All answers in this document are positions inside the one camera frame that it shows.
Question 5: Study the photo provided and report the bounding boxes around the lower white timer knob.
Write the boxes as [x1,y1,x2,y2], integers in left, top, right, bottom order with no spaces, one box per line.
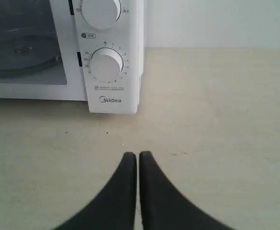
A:
[90,47,123,82]

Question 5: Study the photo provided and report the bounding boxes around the glass microwave turntable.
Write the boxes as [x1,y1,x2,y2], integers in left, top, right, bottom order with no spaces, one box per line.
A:
[0,28,62,79]

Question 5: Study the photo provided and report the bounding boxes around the upper white power knob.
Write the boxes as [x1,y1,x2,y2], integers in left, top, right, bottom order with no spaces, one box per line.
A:
[80,0,121,30]

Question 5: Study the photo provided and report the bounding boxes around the white Midea microwave oven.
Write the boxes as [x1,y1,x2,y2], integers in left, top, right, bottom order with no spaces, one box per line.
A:
[0,0,146,114]

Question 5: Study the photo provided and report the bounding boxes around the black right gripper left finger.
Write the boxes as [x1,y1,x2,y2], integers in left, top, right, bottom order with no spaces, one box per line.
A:
[55,152,136,230]

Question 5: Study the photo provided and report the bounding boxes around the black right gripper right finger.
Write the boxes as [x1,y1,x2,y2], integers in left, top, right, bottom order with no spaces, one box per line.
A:
[139,151,230,230]

